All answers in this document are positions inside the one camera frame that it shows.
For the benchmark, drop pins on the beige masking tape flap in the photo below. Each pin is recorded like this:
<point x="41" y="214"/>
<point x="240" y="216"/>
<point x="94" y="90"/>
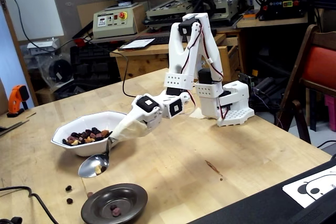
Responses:
<point x="198" y="115"/>

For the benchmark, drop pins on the wooden workbench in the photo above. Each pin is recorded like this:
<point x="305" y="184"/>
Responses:
<point x="141" y="61"/>

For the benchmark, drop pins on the white paper on clipboard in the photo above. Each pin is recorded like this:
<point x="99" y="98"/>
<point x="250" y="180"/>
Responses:
<point x="137" y="43"/>

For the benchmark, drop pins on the bent metal spoon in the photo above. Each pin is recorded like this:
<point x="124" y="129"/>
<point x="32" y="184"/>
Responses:
<point x="89" y="166"/>

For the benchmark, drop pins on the wooden shelf board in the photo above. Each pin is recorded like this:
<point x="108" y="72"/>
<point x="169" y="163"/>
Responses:
<point x="275" y="23"/>

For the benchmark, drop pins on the purple dried fruit cube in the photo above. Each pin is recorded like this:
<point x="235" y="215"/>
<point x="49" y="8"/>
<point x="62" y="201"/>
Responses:
<point x="90" y="194"/>
<point x="117" y="212"/>

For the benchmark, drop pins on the brown plate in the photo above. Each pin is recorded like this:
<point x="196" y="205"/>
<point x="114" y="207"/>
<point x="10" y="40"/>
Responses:
<point x="131" y="197"/>

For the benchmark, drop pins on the black scroll saw machine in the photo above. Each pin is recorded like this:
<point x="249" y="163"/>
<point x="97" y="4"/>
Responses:
<point x="278" y="5"/>

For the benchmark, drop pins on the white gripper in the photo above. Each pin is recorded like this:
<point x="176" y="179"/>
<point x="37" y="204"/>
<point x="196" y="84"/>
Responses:
<point x="146" y="105"/>

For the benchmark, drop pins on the small white box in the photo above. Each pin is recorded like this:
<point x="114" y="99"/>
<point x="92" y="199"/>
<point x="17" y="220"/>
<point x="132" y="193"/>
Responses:
<point x="42" y="45"/>

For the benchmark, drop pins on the white panda sticker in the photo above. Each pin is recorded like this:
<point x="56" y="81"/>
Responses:
<point x="291" y="190"/>

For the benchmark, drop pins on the dark dried berry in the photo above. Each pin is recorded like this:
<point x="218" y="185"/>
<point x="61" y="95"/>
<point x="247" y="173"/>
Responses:
<point x="68" y="188"/>
<point x="104" y="169"/>
<point x="113" y="207"/>
<point x="69" y="201"/>

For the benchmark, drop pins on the black keyboard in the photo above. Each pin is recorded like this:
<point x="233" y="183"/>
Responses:
<point x="160" y="39"/>

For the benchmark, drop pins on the wooden chair red cushion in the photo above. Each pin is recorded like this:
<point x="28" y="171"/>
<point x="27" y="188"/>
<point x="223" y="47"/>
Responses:
<point x="319" y="66"/>

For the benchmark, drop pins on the black spool in plastic bag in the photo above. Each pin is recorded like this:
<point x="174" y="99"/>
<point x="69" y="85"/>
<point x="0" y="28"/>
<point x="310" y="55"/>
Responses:
<point x="57" y="70"/>

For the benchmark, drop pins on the black motor controller board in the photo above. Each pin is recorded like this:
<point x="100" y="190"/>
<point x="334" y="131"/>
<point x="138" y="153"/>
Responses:
<point x="245" y="78"/>

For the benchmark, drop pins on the cashew nut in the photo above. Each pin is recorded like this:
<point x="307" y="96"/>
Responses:
<point x="98" y="170"/>

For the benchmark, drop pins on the mixed nuts and dried fruit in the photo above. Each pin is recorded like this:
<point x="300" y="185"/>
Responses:
<point x="89" y="134"/>

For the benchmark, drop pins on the flat cardboard pieces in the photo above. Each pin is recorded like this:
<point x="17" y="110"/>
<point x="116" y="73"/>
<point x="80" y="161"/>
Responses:
<point x="10" y="121"/>

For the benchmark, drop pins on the beige control box red button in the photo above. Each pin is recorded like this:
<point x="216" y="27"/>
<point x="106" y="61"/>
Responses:
<point x="115" y="28"/>

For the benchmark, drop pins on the white octagonal bowl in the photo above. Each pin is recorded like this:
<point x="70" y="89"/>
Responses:
<point x="78" y="150"/>

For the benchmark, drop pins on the pink box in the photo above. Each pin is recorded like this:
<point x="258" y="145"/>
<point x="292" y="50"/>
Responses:
<point x="330" y="113"/>

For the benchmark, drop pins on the white board panel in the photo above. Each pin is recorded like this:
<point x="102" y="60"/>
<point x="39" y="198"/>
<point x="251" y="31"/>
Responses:
<point x="34" y="3"/>

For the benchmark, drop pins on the orange black tool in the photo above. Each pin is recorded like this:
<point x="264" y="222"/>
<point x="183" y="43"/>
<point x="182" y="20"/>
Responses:
<point x="17" y="95"/>

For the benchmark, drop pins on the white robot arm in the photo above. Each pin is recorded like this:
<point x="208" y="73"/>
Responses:
<point x="178" y="51"/>

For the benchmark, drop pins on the red clip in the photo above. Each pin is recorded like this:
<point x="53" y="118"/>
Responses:
<point x="78" y="41"/>

